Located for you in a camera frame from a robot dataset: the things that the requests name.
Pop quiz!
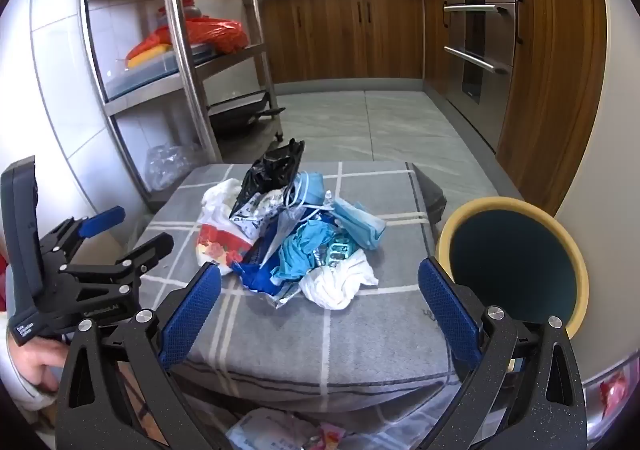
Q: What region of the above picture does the white printed packaging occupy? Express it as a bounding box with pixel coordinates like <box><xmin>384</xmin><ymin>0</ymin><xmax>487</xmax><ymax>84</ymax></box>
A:
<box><xmin>225</xmin><ymin>407</ymin><xmax>351</xmax><ymax>450</ymax></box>

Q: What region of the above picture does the clear plastic bag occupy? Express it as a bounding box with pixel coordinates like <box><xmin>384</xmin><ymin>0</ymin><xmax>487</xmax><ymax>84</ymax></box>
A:
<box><xmin>144</xmin><ymin>142</ymin><xmax>201</xmax><ymax>191</ymax></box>

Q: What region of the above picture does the blue face mask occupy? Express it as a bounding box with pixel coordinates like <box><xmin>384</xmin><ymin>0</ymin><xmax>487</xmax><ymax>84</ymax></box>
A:
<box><xmin>285</xmin><ymin>172</ymin><xmax>333</xmax><ymax>218</ymax></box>
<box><xmin>330</xmin><ymin>197</ymin><xmax>388</xmax><ymax>251</ymax></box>

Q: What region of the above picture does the red lidded jar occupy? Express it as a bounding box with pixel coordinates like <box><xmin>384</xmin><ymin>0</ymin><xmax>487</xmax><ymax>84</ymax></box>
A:
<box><xmin>157</xmin><ymin>0</ymin><xmax>201</xmax><ymax>28</ymax></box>

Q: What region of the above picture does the built-in steel oven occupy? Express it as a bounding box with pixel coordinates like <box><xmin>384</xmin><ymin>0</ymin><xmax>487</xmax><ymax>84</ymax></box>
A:
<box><xmin>442</xmin><ymin>0</ymin><xmax>518</xmax><ymax>153</ymax></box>

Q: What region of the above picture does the dark green yellow-rimmed bin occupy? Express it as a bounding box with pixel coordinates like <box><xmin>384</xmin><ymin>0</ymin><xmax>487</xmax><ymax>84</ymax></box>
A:
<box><xmin>434</xmin><ymin>197</ymin><xmax>591</xmax><ymax>337</ymax></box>

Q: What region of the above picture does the white crumpled tissue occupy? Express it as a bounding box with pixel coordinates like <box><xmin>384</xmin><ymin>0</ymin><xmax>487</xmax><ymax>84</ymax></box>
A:
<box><xmin>299</xmin><ymin>260</ymin><xmax>380</xmax><ymax>311</ymax></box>

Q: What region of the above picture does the crumpled blue glove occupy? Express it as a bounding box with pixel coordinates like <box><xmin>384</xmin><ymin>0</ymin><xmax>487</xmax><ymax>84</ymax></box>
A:
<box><xmin>272</xmin><ymin>220</ymin><xmax>351</xmax><ymax>283</ymax></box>

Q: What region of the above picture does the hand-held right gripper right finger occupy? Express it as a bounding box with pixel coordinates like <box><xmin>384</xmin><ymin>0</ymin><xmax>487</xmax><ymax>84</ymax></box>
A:
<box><xmin>416</xmin><ymin>256</ymin><xmax>587</xmax><ymax>450</ymax></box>

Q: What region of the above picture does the floral paper cup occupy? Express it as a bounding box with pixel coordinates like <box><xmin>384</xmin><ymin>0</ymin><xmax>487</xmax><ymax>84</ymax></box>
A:
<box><xmin>195</xmin><ymin>222</ymin><xmax>256</xmax><ymax>275</ymax></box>

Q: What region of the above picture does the blue tray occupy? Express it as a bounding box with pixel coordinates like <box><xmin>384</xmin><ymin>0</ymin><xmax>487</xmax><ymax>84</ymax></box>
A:
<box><xmin>102</xmin><ymin>42</ymin><xmax>221</xmax><ymax>98</ymax></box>

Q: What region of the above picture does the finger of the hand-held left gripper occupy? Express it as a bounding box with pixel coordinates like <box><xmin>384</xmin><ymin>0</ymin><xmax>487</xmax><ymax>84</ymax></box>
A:
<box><xmin>37</xmin><ymin>206</ymin><xmax>126</xmax><ymax>263</ymax></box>
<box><xmin>57</xmin><ymin>232</ymin><xmax>175</xmax><ymax>288</ymax></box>

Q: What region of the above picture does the teal blister pack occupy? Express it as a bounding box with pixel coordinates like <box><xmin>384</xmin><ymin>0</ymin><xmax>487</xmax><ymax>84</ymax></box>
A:
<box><xmin>312</xmin><ymin>237</ymin><xmax>361</xmax><ymax>267</ymax></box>

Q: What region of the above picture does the person's left hand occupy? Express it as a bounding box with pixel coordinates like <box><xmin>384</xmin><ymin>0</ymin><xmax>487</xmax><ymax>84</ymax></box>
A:
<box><xmin>6</xmin><ymin>341</ymin><xmax>69</xmax><ymax>393</ymax></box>

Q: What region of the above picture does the wooden kitchen cabinet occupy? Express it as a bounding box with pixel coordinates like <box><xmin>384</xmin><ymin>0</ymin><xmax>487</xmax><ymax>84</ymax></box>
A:
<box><xmin>260</xmin><ymin>0</ymin><xmax>608</xmax><ymax>215</ymax></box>

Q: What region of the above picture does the red plastic bag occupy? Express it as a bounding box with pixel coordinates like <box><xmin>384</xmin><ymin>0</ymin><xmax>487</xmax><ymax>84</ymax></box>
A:
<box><xmin>125</xmin><ymin>17</ymin><xmax>249</xmax><ymax>61</ymax></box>

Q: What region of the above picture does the black plastic bag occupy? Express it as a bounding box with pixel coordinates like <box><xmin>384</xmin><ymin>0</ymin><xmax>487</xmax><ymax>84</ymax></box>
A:
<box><xmin>229</xmin><ymin>139</ymin><xmax>306</xmax><ymax>221</ymax></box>

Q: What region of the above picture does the yellow package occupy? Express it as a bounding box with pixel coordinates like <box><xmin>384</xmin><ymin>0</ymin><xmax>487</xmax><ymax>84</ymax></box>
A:
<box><xmin>127</xmin><ymin>44</ymin><xmax>173</xmax><ymax>69</ymax></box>

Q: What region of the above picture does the grey checked cushion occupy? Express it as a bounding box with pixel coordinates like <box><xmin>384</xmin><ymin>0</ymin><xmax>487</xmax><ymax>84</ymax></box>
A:
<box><xmin>129</xmin><ymin>161</ymin><xmax>501</xmax><ymax>433</ymax></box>

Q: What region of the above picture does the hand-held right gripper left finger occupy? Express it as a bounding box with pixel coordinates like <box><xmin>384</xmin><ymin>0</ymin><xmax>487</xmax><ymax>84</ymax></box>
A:
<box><xmin>54</xmin><ymin>261</ymin><xmax>223</xmax><ymax>450</ymax></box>

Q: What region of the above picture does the stainless steel shelf rack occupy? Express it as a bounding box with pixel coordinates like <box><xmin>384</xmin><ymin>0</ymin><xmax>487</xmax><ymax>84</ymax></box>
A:
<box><xmin>75</xmin><ymin>0</ymin><xmax>286</xmax><ymax>195</ymax></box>

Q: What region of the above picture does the blue foil packet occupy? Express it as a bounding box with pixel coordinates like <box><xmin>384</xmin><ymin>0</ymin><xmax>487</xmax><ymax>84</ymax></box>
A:
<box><xmin>231</xmin><ymin>210</ymin><xmax>311</xmax><ymax>311</ymax></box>

